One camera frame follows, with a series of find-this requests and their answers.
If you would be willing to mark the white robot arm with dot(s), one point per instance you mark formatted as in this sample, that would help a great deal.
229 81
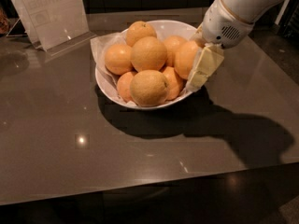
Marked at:
249 10

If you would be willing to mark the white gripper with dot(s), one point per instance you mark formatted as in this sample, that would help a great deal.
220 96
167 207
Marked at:
221 24

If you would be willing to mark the brown object far left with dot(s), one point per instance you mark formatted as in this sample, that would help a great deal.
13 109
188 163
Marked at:
4 22

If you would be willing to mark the clear acrylic sign holder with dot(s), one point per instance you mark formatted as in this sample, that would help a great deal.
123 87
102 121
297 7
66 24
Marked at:
54 25

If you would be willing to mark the white ceramic bowl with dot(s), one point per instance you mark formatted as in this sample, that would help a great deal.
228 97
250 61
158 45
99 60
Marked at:
165 28

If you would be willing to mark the front yellowish orange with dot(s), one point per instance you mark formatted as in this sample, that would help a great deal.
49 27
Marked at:
149 88

